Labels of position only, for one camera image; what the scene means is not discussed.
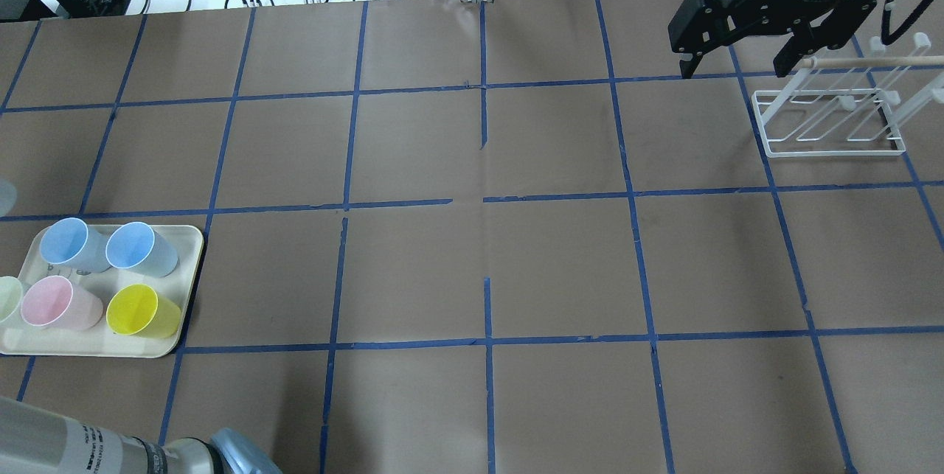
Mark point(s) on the beige tray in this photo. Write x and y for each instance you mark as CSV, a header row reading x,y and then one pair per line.
x,y
18,338

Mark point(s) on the grey ikea cup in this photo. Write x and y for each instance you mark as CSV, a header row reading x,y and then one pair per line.
x,y
8,196

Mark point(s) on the blue cup middle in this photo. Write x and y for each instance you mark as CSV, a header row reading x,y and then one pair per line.
x,y
71,242

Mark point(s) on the blue cup near yellow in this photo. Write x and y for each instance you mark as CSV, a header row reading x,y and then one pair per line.
x,y
138,248

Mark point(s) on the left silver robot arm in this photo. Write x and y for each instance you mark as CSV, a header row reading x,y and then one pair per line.
x,y
37,441

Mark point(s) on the cream white cup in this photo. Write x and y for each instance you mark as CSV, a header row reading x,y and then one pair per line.
x,y
13,291

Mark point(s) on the pink cup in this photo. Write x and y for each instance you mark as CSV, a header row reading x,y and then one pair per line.
x,y
58,303

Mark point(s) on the white wire cup rack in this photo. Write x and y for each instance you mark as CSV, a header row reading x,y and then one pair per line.
x,y
849,106

